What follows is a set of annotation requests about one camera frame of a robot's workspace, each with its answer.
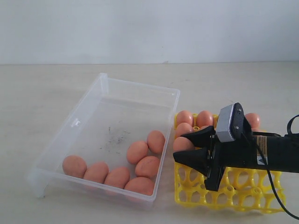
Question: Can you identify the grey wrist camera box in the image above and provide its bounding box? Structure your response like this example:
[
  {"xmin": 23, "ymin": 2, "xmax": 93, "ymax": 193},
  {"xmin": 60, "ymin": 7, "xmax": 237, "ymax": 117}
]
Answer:
[{"xmin": 215, "ymin": 103, "xmax": 252, "ymax": 143}]

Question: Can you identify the yellow plastic egg tray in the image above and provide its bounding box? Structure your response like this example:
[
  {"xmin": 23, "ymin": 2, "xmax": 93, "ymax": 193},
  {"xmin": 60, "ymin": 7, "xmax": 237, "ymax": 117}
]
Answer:
[{"xmin": 174, "ymin": 112, "xmax": 287, "ymax": 214}]

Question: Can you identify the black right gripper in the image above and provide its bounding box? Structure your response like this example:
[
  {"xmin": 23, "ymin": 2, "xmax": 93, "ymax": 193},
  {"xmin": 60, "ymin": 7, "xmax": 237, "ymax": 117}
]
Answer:
[{"xmin": 173, "ymin": 126, "xmax": 257, "ymax": 191}]

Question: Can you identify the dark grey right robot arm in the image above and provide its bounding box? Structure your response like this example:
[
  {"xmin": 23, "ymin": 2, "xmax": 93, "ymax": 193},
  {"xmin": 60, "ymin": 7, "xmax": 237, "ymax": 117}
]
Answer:
[{"xmin": 173, "ymin": 126, "xmax": 299, "ymax": 191}]

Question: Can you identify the black cable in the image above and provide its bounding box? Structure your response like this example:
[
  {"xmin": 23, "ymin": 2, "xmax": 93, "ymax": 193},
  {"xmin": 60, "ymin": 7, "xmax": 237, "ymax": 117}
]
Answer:
[{"xmin": 242, "ymin": 114, "xmax": 299, "ymax": 221}]

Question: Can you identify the clear plastic bin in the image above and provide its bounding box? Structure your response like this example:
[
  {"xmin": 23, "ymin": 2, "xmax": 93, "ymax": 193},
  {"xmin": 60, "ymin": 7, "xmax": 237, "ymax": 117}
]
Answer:
[{"xmin": 28, "ymin": 73, "xmax": 180, "ymax": 209}]

